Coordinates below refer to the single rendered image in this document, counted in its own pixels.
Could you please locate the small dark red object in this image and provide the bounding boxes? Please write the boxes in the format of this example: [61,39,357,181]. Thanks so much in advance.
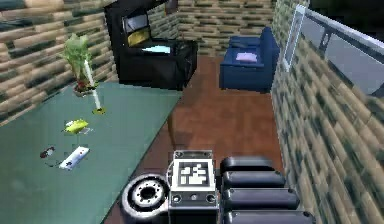
[39,145,56,159]

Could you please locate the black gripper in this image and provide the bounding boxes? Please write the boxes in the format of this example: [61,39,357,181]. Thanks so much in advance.
[120,173,172,224]

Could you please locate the blue sofa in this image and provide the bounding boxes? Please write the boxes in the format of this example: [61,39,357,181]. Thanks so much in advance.
[218,26,281,94]

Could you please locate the green house plant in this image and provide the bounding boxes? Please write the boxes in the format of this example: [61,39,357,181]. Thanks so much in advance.
[61,33,100,98]

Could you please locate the white remote control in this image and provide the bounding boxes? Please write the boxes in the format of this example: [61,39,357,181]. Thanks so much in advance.
[58,145,91,172]

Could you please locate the green dining table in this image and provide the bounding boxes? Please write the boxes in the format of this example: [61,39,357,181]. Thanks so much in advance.
[0,81,184,224]

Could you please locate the white framed wall picture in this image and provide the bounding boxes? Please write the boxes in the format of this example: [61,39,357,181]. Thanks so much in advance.
[282,3,307,72]

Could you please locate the grey framed window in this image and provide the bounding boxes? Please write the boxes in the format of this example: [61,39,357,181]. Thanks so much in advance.
[299,4,384,98]

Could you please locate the yellow green flat object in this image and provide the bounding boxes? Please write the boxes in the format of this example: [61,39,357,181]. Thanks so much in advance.
[63,118,90,135]

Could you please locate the pink cushion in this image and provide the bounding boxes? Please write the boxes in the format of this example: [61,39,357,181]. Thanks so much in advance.
[235,51,259,64]

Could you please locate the white candle with yellow base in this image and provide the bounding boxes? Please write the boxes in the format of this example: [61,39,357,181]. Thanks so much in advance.
[83,59,107,116]

